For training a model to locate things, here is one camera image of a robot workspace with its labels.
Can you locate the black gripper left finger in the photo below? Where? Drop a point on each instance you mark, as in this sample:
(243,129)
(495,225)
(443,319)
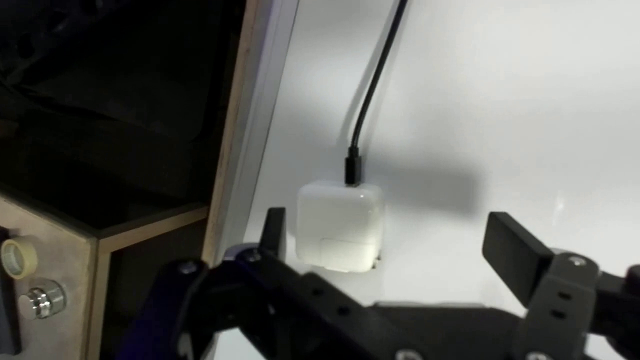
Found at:
(272,238)

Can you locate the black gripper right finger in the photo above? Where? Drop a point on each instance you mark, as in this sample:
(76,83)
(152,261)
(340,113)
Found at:
(515,255)

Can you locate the white charger adapter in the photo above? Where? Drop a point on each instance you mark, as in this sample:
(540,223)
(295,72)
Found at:
(338,227)

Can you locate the white board mat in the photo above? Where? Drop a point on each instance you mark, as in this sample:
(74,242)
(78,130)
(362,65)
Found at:
(529,106)

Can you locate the wooden cabinet with knobs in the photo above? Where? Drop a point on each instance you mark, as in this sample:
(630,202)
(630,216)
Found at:
(71,290)

